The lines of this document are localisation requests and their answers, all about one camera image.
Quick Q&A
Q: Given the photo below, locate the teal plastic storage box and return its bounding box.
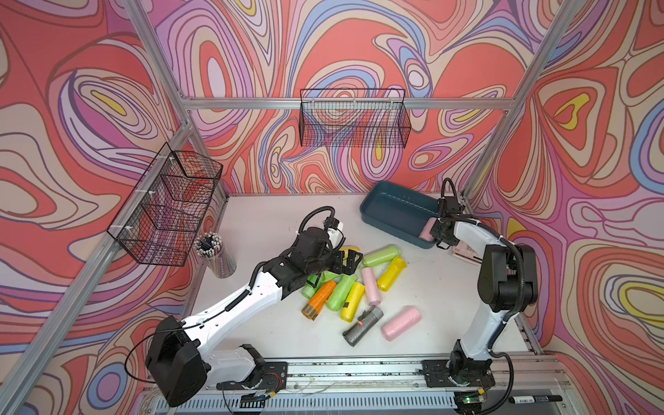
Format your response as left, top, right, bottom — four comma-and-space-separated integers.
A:
360, 181, 439, 249

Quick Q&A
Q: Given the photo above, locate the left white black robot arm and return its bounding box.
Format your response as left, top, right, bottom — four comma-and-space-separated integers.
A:
145, 227, 363, 407

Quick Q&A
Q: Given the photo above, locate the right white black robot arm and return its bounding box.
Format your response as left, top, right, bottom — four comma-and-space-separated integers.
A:
429, 201, 538, 387

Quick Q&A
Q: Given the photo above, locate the green roll beside yellow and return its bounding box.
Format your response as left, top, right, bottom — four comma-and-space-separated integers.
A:
326, 274, 357, 311

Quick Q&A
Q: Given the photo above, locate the green roll centre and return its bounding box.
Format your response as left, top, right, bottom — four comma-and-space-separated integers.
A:
322, 271, 342, 283

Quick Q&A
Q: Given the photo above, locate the thin pink trash bag roll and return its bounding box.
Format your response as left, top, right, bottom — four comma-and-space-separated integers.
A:
361, 267, 381, 306

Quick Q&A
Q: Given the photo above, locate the green roll left lower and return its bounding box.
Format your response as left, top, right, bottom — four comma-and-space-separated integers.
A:
302, 273, 325, 299

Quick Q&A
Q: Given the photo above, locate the light green roll upper right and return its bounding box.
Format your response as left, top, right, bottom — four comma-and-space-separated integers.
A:
362, 245, 401, 267

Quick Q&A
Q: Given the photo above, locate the grey trash bag roll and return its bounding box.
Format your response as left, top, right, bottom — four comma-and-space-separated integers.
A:
342, 305, 384, 347

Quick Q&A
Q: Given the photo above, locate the orange trash bag roll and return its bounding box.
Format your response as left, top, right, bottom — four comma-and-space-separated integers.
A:
302, 280, 337, 321

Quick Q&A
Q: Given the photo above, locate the pink calculator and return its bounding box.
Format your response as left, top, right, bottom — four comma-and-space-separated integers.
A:
452, 242, 482, 266

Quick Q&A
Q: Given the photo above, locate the clear cup of pencils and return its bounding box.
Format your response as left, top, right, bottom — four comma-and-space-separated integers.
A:
194, 233, 237, 279

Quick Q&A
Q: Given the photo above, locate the black marker pen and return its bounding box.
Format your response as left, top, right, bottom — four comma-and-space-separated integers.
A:
508, 394, 563, 405

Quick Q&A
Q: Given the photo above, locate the back black wire basket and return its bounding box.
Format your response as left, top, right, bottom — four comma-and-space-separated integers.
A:
298, 86, 412, 149

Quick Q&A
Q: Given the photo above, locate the black wire basket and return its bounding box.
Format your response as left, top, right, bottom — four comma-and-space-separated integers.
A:
298, 86, 412, 149
107, 144, 223, 266

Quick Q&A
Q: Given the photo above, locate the left black wire basket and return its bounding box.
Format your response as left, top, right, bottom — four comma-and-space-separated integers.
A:
107, 144, 223, 266

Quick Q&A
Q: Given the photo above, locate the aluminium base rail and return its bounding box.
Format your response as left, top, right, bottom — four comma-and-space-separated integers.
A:
135, 354, 588, 414

